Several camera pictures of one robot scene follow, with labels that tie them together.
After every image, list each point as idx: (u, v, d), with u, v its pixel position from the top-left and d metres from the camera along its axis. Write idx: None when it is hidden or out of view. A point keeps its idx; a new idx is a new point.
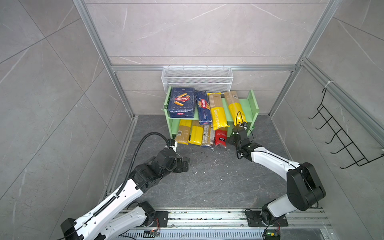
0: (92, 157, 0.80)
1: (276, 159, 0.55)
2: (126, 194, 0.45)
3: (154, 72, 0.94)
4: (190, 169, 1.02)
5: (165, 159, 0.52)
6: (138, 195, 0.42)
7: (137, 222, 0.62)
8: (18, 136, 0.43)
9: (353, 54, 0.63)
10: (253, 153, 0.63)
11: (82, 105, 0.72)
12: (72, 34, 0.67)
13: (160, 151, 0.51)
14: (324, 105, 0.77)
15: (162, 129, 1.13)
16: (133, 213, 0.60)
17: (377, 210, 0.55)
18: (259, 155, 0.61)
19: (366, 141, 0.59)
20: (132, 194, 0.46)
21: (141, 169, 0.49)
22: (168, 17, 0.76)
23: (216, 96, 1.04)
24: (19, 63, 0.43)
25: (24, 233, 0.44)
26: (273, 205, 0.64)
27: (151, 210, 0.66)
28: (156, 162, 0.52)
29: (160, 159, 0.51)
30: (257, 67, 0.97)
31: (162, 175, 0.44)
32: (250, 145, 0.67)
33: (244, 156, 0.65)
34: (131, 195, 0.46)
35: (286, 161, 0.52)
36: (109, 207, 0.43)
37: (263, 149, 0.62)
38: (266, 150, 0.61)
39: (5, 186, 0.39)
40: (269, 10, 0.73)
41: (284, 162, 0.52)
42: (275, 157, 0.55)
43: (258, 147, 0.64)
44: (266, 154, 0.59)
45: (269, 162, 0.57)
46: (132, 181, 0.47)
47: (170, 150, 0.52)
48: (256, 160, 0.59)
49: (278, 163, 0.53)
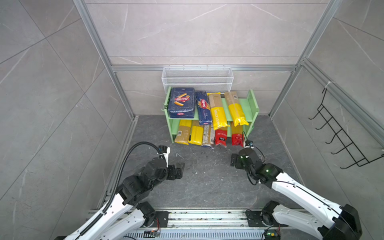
0: (92, 157, 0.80)
1: (309, 197, 0.47)
2: (113, 210, 0.44)
3: (154, 72, 0.94)
4: (190, 169, 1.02)
5: (154, 171, 0.51)
6: (126, 209, 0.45)
7: (136, 225, 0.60)
8: (18, 137, 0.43)
9: (353, 54, 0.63)
10: (275, 182, 0.54)
11: (82, 105, 0.72)
12: (72, 34, 0.67)
13: (148, 163, 0.49)
14: (324, 105, 0.77)
15: (162, 129, 1.13)
16: (130, 219, 0.59)
17: (377, 210, 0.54)
18: (284, 187, 0.52)
19: (366, 141, 0.59)
20: (120, 209, 0.45)
21: (130, 181, 0.48)
22: (168, 16, 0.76)
23: (216, 96, 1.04)
24: (19, 63, 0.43)
25: (24, 233, 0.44)
26: (282, 215, 0.61)
27: (150, 211, 0.66)
28: (144, 174, 0.51)
29: (148, 170, 0.49)
30: (257, 67, 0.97)
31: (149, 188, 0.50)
32: (267, 169, 0.57)
33: (262, 182, 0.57)
34: (119, 212, 0.46)
35: (325, 204, 0.44)
36: (97, 225, 0.42)
37: (288, 178, 0.52)
38: (293, 182, 0.51)
39: (4, 186, 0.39)
40: (269, 11, 0.73)
41: (321, 205, 0.44)
42: (308, 193, 0.47)
43: (279, 174, 0.54)
44: (294, 187, 0.50)
45: (298, 197, 0.49)
46: (119, 195, 0.46)
47: (158, 161, 0.50)
48: (278, 189, 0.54)
49: (313, 203, 0.45)
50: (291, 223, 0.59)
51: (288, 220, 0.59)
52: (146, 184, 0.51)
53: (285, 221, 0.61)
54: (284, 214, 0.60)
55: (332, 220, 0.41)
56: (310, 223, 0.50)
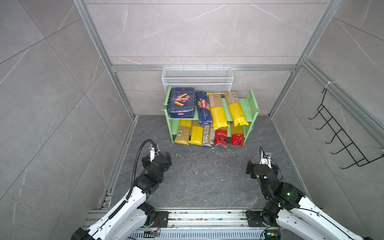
0: (92, 157, 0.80)
1: (332, 227, 0.46)
2: (134, 198, 0.51)
3: (154, 72, 0.94)
4: (190, 169, 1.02)
5: (158, 166, 0.61)
6: (142, 201, 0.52)
7: (139, 222, 0.62)
8: (18, 137, 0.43)
9: (353, 54, 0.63)
10: (298, 209, 0.51)
11: (82, 105, 0.72)
12: (72, 34, 0.67)
13: (153, 161, 0.58)
14: (324, 105, 0.77)
15: (162, 129, 1.13)
16: (134, 216, 0.60)
17: (377, 210, 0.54)
18: (306, 214, 0.50)
19: (365, 141, 0.59)
20: (140, 197, 0.53)
21: (142, 178, 0.57)
22: (168, 17, 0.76)
23: (216, 96, 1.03)
24: (19, 63, 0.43)
25: (24, 233, 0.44)
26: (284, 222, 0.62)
27: (150, 208, 0.66)
28: (151, 170, 0.60)
29: (154, 167, 0.59)
30: (257, 67, 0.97)
31: (160, 179, 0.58)
32: (288, 192, 0.53)
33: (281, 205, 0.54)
34: (137, 203, 0.53)
35: (350, 237, 0.44)
36: (122, 210, 0.47)
37: (310, 204, 0.50)
38: (318, 211, 0.49)
39: (5, 186, 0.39)
40: (269, 11, 0.73)
41: (346, 238, 0.44)
42: (332, 223, 0.46)
43: (301, 199, 0.51)
44: (317, 216, 0.48)
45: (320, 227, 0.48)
46: (137, 187, 0.54)
47: (159, 158, 0.59)
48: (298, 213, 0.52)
49: (337, 235, 0.45)
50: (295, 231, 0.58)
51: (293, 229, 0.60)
52: (156, 177, 0.60)
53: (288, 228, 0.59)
54: (290, 223, 0.60)
55: None
56: None
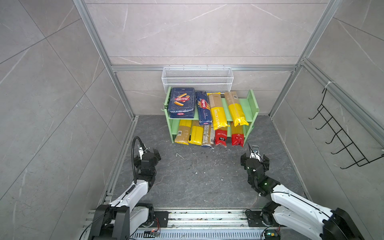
0: (92, 157, 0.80)
1: (300, 202, 0.51)
2: (139, 183, 0.58)
3: (154, 72, 0.94)
4: (190, 169, 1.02)
5: (149, 162, 0.67)
6: (144, 193, 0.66)
7: (144, 214, 0.63)
8: (18, 136, 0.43)
9: (353, 54, 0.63)
10: (273, 193, 0.59)
11: (82, 105, 0.72)
12: (72, 34, 0.67)
13: (143, 159, 0.65)
14: (324, 105, 0.77)
15: (162, 129, 1.13)
16: (137, 209, 0.60)
17: (377, 210, 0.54)
18: (280, 196, 0.57)
19: (365, 141, 0.59)
20: (143, 184, 0.59)
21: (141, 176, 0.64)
22: (168, 17, 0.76)
23: (216, 96, 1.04)
24: (19, 63, 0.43)
25: (24, 233, 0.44)
26: (281, 216, 0.61)
27: (149, 205, 0.66)
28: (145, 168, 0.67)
29: (145, 164, 0.66)
30: (257, 67, 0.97)
31: (154, 171, 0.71)
32: (267, 183, 0.62)
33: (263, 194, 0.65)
34: (141, 193, 0.58)
35: (316, 208, 0.47)
36: (135, 190, 0.53)
37: (283, 188, 0.57)
38: (289, 192, 0.55)
39: (5, 186, 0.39)
40: (269, 10, 0.73)
41: (313, 209, 0.47)
42: (301, 200, 0.51)
43: (276, 186, 0.59)
44: (288, 196, 0.54)
45: (295, 206, 0.52)
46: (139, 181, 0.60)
47: (146, 154, 0.67)
48: (276, 199, 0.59)
49: (305, 208, 0.49)
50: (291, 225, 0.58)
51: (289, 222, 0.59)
52: (149, 170, 0.68)
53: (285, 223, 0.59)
54: (284, 216, 0.60)
55: (322, 222, 0.43)
56: (311, 228, 0.50)
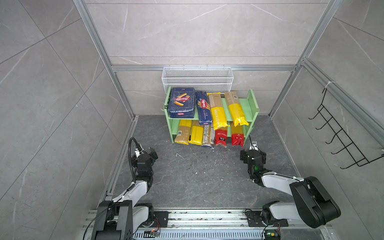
0: (92, 157, 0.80)
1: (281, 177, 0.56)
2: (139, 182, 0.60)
3: (154, 72, 0.94)
4: (190, 169, 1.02)
5: (145, 164, 0.67)
6: (144, 193, 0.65)
7: (145, 213, 0.63)
8: (18, 136, 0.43)
9: (353, 54, 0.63)
10: (263, 177, 0.66)
11: (82, 105, 0.72)
12: (72, 34, 0.67)
13: (139, 161, 0.65)
14: (324, 105, 0.77)
15: (162, 129, 1.13)
16: (137, 209, 0.59)
17: (377, 210, 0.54)
18: (268, 176, 0.63)
19: (365, 141, 0.59)
20: (143, 184, 0.61)
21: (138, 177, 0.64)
22: (168, 16, 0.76)
23: (216, 96, 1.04)
24: (19, 63, 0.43)
25: (24, 233, 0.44)
26: (275, 206, 0.63)
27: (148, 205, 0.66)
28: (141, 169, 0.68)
29: (142, 166, 0.66)
30: (257, 67, 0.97)
31: (151, 173, 0.69)
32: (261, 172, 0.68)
33: (256, 181, 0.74)
34: (141, 193, 0.59)
35: (291, 177, 0.53)
36: (135, 188, 0.55)
37: (272, 172, 0.64)
38: (274, 173, 0.62)
39: (5, 186, 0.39)
40: (269, 11, 0.73)
41: (288, 178, 0.53)
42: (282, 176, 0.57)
43: (268, 172, 0.65)
44: (274, 175, 0.60)
45: (277, 181, 0.58)
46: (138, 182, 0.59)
47: (142, 156, 0.67)
48: (266, 183, 0.65)
49: (283, 180, 0.54)
50: (284, 213, 0.58)
51: (282, 211, 0.59)
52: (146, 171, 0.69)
53: (280, 215, 0.61)
54: (277, 205, 0.62)
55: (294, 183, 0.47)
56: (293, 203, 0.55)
